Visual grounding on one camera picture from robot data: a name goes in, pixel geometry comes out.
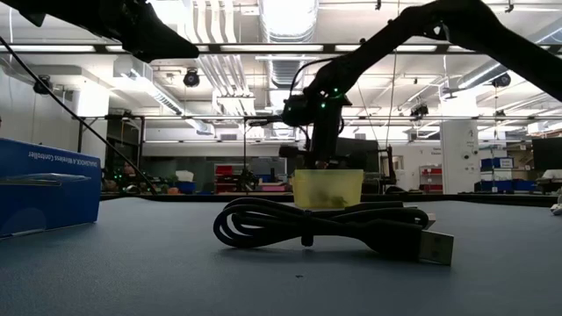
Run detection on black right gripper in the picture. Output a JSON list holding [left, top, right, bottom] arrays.
[[278, 97, 353, 172]]

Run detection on yellow translucent plastic bin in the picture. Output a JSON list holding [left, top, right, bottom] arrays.
[[291, 169, 364, 210]]

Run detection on black computer monitor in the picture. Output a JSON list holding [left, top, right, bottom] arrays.
[[341, 137, 380, 174], [531, 138, 562, 172]]

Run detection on red bin shelf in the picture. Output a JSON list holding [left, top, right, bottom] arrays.
[[418, 165, 443, 193]]

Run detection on white column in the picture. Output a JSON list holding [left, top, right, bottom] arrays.
[[440, 120, 480, 195]]

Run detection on blue storage bins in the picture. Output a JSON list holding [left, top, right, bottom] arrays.
[[473, 156, 537, 194]]

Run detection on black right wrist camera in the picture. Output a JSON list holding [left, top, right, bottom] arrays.
[[280, 93, 320, 129]]

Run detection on black coiled USB cable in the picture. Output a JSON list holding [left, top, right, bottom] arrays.
[[213, 197, 456, 268]]

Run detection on black metal frame stand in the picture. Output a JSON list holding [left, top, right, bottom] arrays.
[[71, 114, 147, 194], [242, 114, 310, 194]]

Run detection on thin black hanging cable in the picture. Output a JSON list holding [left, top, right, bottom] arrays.
[[385, 48, 398, 148]]

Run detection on silver round ceiling duct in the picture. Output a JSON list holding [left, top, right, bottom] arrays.
[[258, 0, 320, 43]]

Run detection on black overhead frame bar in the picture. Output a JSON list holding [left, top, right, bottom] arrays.
[[0, 42, 562, 56]]

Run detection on white ceiling air duct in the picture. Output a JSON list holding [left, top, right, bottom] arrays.
[[112, 56, 185, 116]]

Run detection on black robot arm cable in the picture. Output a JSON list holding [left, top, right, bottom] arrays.
[[0, 36, 157, 196]]

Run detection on blue wireless controller box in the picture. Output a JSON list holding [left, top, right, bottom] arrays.
[[0, 138, 102, 241]]

